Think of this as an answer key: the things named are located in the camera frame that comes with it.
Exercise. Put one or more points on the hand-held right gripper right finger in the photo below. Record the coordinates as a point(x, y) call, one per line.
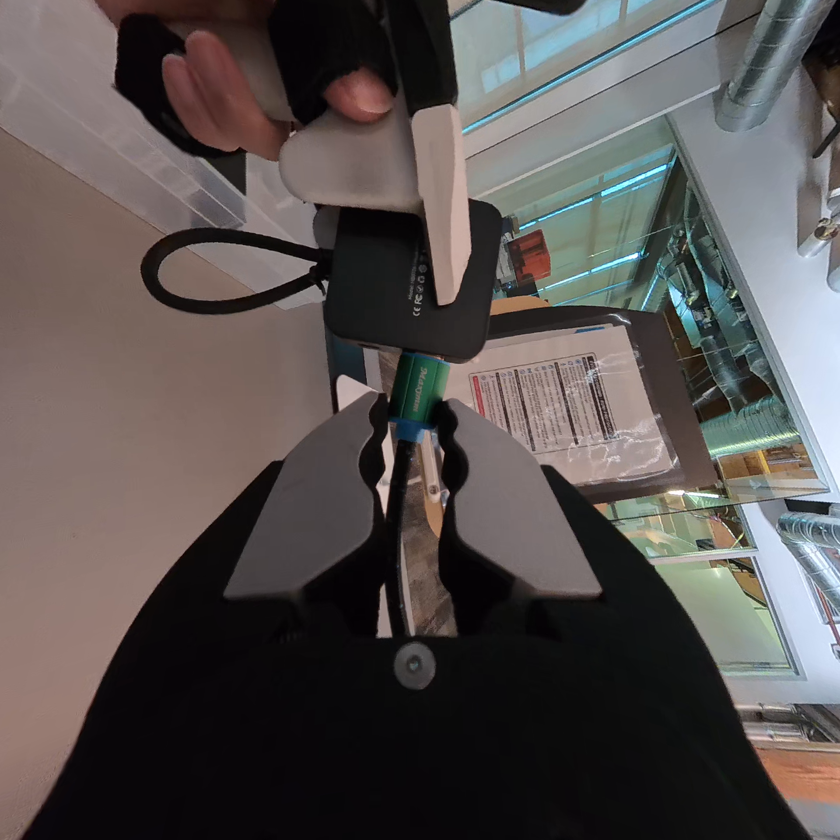
point(525, 525)

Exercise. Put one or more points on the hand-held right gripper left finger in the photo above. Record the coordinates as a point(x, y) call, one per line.
point(308, 518)

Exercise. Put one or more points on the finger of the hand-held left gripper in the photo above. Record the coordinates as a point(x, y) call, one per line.
point(325, 228)
point(446, 216)

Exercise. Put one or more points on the black HDMI adapter hub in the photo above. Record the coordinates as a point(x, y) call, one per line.
point(380, 308)

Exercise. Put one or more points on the clear plastic bin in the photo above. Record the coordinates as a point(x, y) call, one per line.
point(85, 124)

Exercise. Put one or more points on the person's left hand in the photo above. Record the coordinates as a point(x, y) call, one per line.
point(216, 98)

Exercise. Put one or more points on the red storage crate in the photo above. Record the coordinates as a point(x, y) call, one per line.
point(531, 256)

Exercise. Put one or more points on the printed instruction sheet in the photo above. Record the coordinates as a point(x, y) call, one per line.
point(590, 407)

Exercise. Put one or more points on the wooden document stand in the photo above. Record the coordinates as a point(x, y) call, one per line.
point(682, 407)

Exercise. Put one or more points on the silver ventilation duct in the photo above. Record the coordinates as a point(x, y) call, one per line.
point(754, 426)
point(761, 65)

